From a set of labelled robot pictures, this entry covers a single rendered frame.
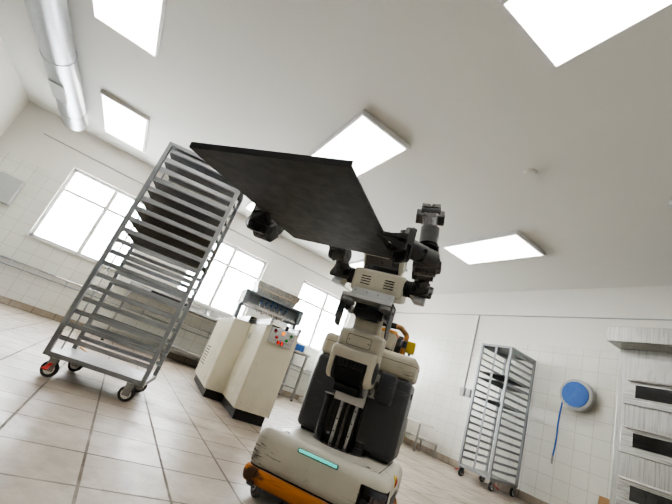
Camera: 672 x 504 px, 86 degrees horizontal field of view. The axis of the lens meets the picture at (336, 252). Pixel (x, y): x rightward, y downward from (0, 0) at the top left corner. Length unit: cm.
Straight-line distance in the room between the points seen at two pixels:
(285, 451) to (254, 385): 174
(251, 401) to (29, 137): 583
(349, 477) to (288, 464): 27
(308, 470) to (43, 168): 669
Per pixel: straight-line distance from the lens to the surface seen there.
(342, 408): 203
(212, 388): 415
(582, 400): 585
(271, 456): 184
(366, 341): 181
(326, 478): 176
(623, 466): 467
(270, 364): 351
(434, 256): 109
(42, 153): 769
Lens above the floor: 55
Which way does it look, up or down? 19 degrees up
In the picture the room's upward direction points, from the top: 20 degrees clockwise
